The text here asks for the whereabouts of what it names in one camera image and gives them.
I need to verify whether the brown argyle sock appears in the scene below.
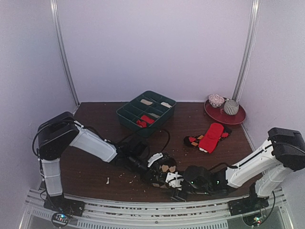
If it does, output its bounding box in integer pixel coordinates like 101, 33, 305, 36
151, 157, 177, 189

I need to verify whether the green compartment tray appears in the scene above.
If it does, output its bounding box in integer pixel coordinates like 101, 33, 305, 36
116, 91, 176, 138

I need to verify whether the red snowflake sock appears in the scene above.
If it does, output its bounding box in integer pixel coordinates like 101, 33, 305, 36
136, 120, 148, 128

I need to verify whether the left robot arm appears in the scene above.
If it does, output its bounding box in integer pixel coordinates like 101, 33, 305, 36
32, 112, 176, 212

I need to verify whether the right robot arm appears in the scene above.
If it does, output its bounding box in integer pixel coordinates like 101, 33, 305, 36
165, 127, 305, 211

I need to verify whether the black red argyle sock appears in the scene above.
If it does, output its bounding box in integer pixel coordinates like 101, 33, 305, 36
183, 126, 232, 147

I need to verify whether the red cloth in tray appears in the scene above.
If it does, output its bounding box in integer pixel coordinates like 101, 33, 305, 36
141, 115, 155, 125

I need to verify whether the white cloth in tray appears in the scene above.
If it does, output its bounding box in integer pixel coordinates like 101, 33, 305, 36
161, 102, 172, 108

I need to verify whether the beige cloth in tray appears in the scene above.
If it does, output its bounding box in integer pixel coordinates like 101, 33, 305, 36
140, 99, 153, 105

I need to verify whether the red round plate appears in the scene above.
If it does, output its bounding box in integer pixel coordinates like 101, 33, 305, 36
204, 100, 246, 125

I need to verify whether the white patterned bowl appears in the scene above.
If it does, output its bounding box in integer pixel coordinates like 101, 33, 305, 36
208, 94, 225, 108

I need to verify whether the striped ceramic cup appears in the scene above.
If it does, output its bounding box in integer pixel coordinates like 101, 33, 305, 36
224, 99, 239, 115

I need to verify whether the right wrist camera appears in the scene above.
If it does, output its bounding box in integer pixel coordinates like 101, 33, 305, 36
183, 166, 212, 190

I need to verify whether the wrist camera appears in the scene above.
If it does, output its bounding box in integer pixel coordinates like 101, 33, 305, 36
183, 166, 212, 190
128, 141, 150, 159

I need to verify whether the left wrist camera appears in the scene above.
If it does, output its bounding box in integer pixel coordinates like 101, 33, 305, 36
128, 141, 150, 159

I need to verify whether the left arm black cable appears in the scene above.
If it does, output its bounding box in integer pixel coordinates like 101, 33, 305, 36
118, 128, 171, 153

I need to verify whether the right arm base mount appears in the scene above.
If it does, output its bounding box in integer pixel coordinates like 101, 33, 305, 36
228, 196, 269, 227

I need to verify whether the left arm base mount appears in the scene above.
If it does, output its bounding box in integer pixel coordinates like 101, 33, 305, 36
43, 195, 85, 228

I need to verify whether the aluminium front rail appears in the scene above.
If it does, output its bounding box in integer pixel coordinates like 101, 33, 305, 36
20, 187, 293, 229

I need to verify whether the right aluminium post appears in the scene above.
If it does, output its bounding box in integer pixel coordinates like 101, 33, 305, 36
232, 0, 261, 102

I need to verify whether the aluminium post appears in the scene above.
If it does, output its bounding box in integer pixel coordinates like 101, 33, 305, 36
232, 0, 261, 102
50, 0, 80, 107

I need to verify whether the left aluminium post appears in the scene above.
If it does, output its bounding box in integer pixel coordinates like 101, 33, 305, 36
50, 0, 80, 107

